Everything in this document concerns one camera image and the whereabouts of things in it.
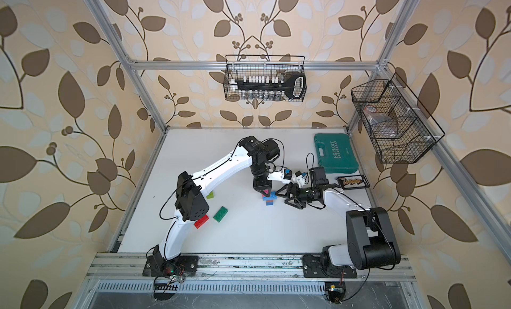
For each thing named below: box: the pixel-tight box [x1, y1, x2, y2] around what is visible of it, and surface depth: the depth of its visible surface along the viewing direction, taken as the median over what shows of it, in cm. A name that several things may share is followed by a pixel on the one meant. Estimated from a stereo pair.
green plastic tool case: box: [314, 133, 360, 174], surface depth 104 cm
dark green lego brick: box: [212, 205, 229, 224], surface depth 88 cm
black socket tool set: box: [229, 71, 307, 100], surface depth 86 cm
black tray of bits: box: [335, 174, 371, 191], surface depth 97 cm
